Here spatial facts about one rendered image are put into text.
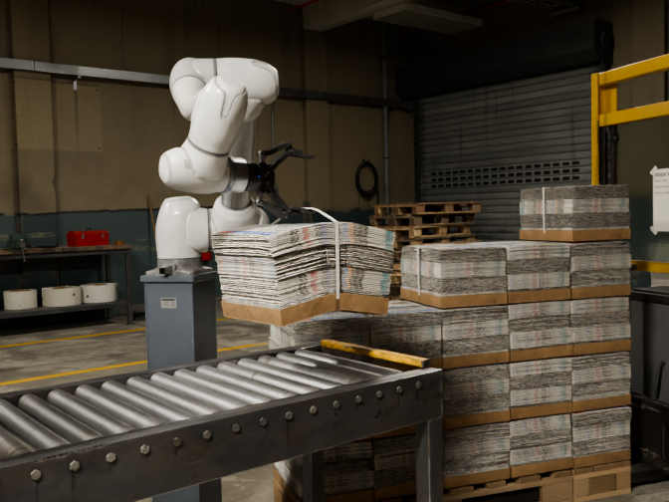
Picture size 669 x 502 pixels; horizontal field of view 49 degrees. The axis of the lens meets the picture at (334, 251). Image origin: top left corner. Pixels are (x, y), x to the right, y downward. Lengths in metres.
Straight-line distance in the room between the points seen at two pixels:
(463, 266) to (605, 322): 0.70
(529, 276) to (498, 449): 0.69
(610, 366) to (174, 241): 1.83
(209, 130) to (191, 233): 0.96
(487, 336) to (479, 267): 0.27
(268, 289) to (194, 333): 0.83
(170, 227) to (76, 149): 6.62
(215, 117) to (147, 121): 7.90
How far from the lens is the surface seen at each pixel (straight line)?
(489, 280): 2.86
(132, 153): 9.42
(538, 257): 2.97
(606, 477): 3.35
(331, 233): 1.82
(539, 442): 3.11
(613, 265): 3.19
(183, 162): 1.71
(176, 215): 2.59
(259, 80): 2.23
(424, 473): 1.94
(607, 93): 3.89
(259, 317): 1.83
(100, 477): 1.42
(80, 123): 9.22
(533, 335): 3.00
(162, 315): 2.62
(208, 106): 1.66
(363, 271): 1.90
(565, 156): 10.22
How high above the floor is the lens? 1.20
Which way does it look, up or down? 3 degrees down
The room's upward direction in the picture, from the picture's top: 1 degrees counter-clockwise
